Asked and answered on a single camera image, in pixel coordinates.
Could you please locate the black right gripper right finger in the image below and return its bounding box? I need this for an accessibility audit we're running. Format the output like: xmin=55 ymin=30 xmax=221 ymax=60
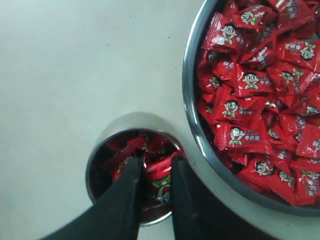
xmin=171 ymin=156 xmax=273 ymax=240

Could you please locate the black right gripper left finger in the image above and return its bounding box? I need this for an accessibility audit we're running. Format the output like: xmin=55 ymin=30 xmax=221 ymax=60
xmin=43 ymin=157 xmax=144 ymax=240

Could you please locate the stainless steel cup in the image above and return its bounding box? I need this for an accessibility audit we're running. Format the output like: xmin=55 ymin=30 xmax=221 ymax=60
xmin=85 ymin=112 xmax=186 ymax=227

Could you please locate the pile of red wrapped candies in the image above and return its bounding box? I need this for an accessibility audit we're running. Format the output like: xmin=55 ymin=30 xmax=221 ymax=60
xmin=196 ymin=0 xmax=320 ymax=208

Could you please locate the round steel bowl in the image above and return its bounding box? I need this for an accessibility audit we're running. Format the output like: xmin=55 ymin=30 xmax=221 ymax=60
xmin=182 ymin=0 xmax=320 ymax=217

